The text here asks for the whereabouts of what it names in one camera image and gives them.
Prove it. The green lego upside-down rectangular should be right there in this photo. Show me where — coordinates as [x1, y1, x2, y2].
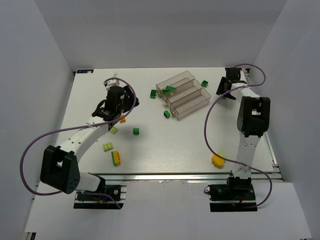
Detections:
[149, 89, 157, 99]

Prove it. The green lego table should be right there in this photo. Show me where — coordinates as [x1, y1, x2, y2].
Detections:
[132, 127, 140, 135]

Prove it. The green 2x4 lego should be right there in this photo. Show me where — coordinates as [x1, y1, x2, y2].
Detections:
[162, 85, 176, 94]

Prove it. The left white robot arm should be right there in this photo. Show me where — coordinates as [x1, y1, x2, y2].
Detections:
[40, 85, 139, 194]

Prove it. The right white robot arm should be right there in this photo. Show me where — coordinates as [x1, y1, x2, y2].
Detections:
[216, 67, 271, 190]

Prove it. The orange lego brick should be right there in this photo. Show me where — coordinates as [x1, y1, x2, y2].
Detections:
[119, 117, 126, 123]

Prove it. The light green small lego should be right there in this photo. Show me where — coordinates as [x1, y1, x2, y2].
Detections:
[109, 126, 118, 135]

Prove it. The clear three-compartment container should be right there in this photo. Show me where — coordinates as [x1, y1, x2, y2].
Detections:
[155, 70, 211, 120]

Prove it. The light green 2x3 lego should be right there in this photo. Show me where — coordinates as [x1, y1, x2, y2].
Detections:
[102, 142, 114, 152]

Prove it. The yellow green stacked lego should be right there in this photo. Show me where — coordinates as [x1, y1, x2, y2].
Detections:
[111, 150, 121, 166]

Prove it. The yellow round lego piece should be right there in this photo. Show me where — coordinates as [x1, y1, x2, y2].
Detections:
[211, 151, 226, 168]

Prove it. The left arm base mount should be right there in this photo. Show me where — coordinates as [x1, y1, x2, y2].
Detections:
[73, 182, 127, 210]

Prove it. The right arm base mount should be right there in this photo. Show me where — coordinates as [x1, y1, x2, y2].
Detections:
[203, 177, 258, 213]

